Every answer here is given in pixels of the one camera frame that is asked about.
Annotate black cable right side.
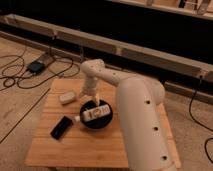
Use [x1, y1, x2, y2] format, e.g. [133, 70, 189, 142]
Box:
[188, 75, 213, 165]

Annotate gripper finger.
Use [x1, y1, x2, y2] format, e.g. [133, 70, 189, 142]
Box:
[94, 94, 100, 106]
[78, 92, 84, 99]

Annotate white tube bottle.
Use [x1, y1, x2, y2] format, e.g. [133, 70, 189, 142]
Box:
[74, 104, 110, 122]

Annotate white soap bar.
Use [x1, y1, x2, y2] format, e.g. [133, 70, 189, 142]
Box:
[59, 91, 76, 105]

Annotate black floor cables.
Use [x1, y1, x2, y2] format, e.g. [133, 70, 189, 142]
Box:
[0, 41, 81, 90]

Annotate blue power adapter box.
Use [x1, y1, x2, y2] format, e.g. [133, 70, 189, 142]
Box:
[27, 61, 45, 74]

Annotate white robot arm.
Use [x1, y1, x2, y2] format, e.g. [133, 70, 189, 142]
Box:
[80, 59, 177, 171]

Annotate black ceramic bowl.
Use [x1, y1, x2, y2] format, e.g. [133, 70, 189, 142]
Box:
[80, 100, 113, 129]

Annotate black rectangular remote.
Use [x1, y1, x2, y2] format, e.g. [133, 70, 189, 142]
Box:
[50, 116, 73, 140]

